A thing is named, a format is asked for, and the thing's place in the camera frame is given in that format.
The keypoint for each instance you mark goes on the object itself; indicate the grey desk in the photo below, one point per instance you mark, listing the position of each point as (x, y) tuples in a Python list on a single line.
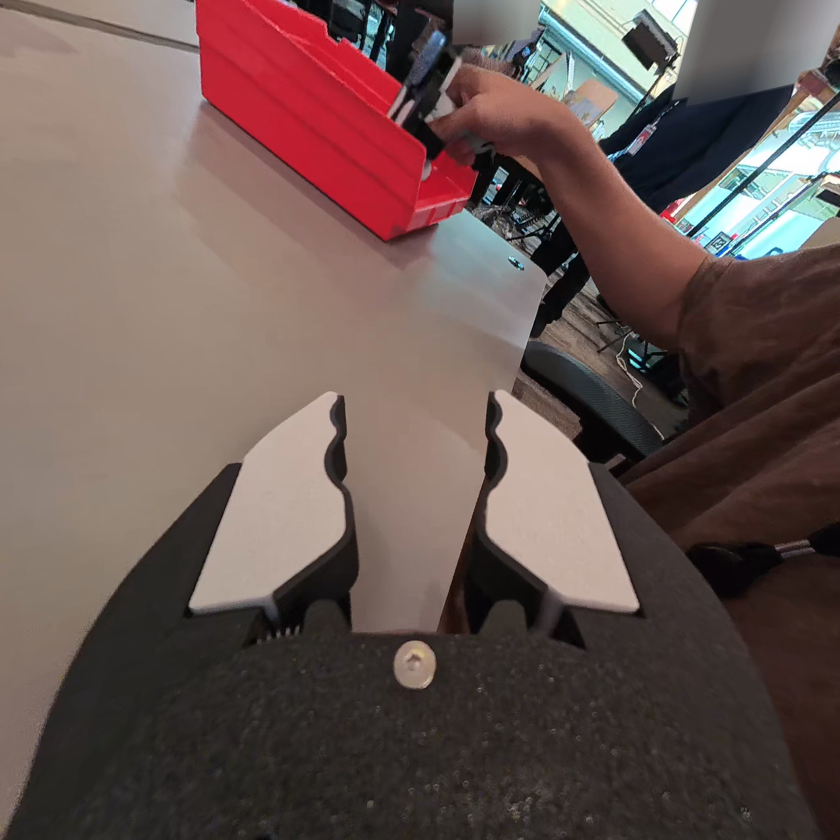
[(145, 328)]

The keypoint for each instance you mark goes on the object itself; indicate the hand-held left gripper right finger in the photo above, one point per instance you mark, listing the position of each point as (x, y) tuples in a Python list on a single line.
[(558, 519)]

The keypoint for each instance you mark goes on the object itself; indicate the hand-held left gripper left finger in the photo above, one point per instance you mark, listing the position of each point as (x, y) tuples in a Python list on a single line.
[(276, 519)]

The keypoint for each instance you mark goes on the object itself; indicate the person's right hand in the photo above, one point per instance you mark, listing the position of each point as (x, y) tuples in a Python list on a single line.
[(505, 112)]

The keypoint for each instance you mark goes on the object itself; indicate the black office chair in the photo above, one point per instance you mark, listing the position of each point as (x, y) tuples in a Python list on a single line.
[(591, 400)]

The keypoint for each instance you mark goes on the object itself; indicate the person's brown clothing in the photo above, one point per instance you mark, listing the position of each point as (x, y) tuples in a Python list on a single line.
[(761, 433)]

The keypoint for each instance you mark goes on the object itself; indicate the person's right forearm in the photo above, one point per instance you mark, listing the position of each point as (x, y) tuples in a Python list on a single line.
[(630, 236)]

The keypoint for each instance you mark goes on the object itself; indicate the black studio light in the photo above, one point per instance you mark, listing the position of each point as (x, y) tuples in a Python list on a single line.
[(650, 40)]

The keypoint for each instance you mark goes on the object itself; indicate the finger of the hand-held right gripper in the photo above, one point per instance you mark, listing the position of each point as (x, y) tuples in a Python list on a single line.
[(414, 105)]

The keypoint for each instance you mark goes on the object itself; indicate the red plastic bin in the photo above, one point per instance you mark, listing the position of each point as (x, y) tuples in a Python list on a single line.
[(315, 118)]

